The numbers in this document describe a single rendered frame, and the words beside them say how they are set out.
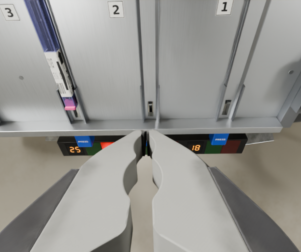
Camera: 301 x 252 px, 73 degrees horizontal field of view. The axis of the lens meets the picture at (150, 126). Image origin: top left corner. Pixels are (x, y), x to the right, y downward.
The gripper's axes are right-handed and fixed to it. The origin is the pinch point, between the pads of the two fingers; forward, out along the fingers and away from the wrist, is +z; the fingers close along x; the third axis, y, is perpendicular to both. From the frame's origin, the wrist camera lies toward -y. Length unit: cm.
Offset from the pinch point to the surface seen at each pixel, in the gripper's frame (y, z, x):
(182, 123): 7.8, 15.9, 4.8
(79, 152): 15.9, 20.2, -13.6
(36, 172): 62, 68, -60
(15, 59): -2.2, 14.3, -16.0
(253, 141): 50, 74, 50
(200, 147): 15.0, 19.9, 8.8
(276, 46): -2.9, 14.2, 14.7
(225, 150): 15.9, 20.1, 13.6
